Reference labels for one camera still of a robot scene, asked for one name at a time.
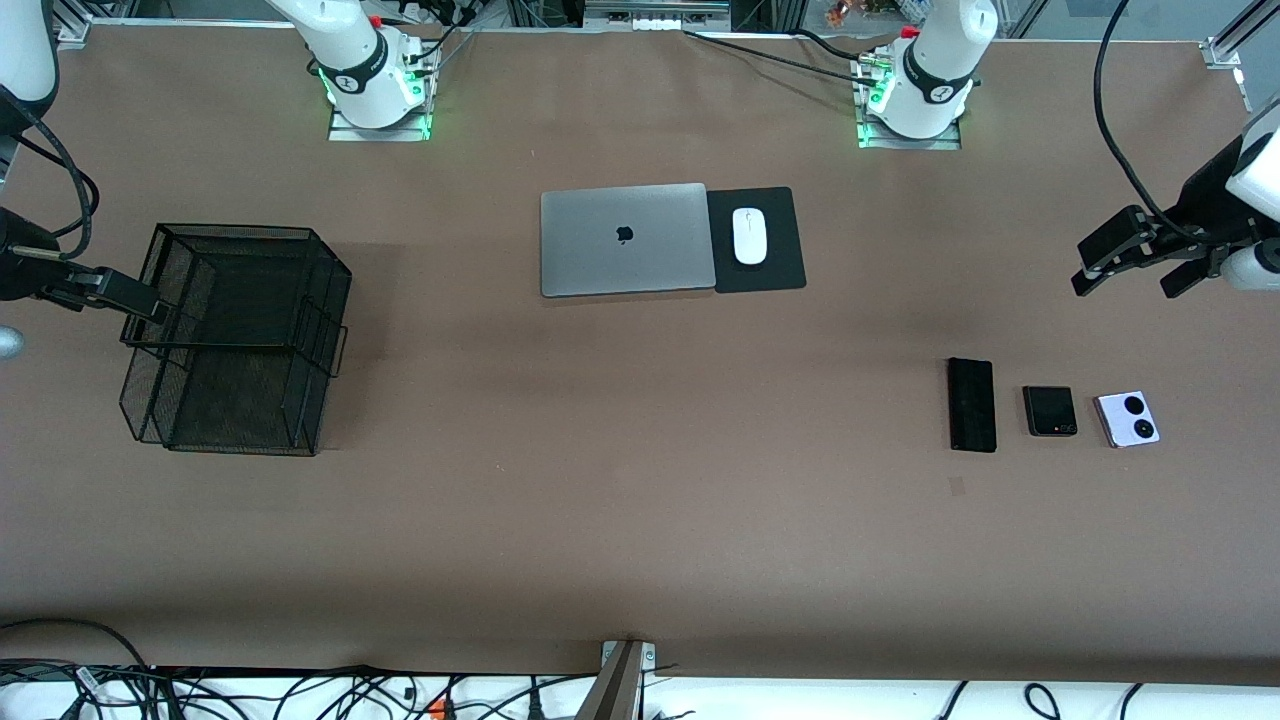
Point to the black mouse pad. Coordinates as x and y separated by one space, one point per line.
780 270

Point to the lilac flip phone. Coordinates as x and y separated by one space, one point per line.
1115 430

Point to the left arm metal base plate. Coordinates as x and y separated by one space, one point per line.
940 144

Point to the square black flip phone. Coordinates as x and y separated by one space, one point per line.
1048 410

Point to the white computer mouse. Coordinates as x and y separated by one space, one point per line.
749 240

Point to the silver closed laptop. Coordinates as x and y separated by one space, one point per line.
600 250

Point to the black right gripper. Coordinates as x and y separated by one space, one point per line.
22 268

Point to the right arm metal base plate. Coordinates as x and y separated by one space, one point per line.
345 133

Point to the aluminium frame corner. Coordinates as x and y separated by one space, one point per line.
1222 52
70 38

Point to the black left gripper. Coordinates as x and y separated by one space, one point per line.
1208 197

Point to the long black smartphone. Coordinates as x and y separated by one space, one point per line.
972 405

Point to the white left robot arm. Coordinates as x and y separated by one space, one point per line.
950 25

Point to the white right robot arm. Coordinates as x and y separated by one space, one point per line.
330 25

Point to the metal table frame post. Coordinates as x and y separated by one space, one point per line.
615 690

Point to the grey power strip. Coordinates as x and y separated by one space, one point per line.
655 24

